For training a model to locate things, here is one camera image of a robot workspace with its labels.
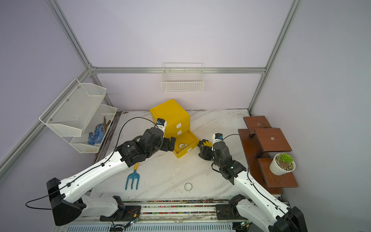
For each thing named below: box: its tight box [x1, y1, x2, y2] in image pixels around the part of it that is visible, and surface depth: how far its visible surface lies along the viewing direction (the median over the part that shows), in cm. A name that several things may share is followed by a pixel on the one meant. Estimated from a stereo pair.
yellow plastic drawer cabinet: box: [149, 98, 191, 138], surface depth 93 cm
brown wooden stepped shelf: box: [237, 115, 299, 196], surface depth 78 cm
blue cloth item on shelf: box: [87, 123, 105, 145], surface depth 89 cm
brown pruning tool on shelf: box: [102, 116, 112, 133], surface depth 95 cm
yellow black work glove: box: [199, 139, 213, 147], surface depth 101 cm
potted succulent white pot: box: [269, 152, 297, 176], surface depth 67 cm
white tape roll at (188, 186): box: [184, 182, 193, 192], surface depth 84 cm
